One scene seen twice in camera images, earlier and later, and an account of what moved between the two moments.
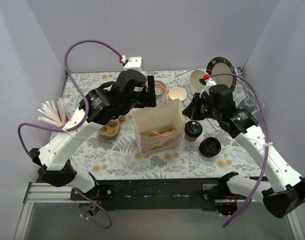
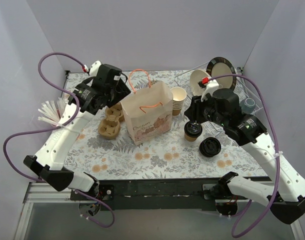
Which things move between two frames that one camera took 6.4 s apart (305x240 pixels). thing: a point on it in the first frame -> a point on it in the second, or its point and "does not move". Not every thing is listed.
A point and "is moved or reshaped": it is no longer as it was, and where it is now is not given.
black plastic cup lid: (193, 128) does not move
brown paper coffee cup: (190, 139) does not move
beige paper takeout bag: (160, 128) is moved or reshaped
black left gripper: (150, 91) -> (121, 89)
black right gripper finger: (191, 109) does not move
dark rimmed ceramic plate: (222, 65) does not move
